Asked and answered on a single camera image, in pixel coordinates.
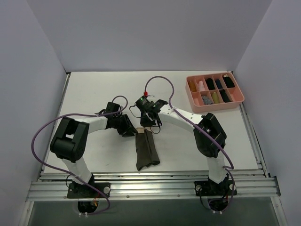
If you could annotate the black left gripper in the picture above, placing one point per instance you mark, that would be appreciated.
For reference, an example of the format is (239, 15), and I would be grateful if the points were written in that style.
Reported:
(125, 125)

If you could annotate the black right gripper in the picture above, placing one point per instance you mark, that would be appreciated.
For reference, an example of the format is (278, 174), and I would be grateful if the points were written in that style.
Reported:
(146, 118)

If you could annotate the brown underwear cream waistband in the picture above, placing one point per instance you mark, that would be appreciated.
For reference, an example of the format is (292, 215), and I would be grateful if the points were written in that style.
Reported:
(145, 148)

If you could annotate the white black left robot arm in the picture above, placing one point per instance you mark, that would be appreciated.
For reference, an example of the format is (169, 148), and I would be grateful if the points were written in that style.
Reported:
(70, 139)

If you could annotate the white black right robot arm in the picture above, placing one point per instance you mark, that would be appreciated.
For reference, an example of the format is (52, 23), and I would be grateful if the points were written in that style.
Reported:
(208, 133)

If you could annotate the orange rolled garment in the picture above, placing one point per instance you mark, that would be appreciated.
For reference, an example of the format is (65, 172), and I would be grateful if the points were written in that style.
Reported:
(192, 86)

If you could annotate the pink white rolled garment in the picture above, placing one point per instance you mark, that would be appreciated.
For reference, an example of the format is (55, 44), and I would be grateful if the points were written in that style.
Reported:
(201, 86)

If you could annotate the grey patterned rolled garment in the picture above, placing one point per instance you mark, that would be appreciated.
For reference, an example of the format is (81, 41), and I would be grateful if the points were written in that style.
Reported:
(207, 100)

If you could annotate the pink divided storage box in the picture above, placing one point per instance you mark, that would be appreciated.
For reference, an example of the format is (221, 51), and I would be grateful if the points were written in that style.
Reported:
(213, 92)

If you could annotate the yellow rolled garment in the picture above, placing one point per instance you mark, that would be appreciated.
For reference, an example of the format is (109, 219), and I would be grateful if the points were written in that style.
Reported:
(215, 98)

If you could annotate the dark blue rolled garment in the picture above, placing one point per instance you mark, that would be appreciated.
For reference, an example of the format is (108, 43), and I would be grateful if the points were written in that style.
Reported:
(218, 84)

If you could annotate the black rolled garment lower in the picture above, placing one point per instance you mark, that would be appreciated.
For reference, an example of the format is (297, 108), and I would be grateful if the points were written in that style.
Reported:
(224, 96)

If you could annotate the black white rolled garment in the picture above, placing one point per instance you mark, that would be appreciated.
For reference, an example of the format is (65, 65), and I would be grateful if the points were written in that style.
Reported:
(228, 81)

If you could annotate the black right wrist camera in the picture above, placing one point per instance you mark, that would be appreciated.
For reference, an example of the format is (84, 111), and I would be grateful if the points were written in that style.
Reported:
(143, 103)

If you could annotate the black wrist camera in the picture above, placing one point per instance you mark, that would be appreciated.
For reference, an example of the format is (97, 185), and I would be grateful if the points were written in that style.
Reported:
(143, 103)
(112, 108)

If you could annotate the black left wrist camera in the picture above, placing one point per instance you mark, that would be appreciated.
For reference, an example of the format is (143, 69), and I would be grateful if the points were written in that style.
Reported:
(112, 108)

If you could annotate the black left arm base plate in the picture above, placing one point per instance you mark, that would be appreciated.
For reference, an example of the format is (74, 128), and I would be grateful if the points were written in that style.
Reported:
(77, 191)

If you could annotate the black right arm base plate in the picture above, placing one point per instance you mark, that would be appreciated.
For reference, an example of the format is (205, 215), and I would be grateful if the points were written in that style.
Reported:
(210, 188)

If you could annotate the aluminium frame rail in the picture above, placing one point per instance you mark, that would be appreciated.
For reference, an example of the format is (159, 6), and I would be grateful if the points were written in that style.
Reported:
(155, 185)

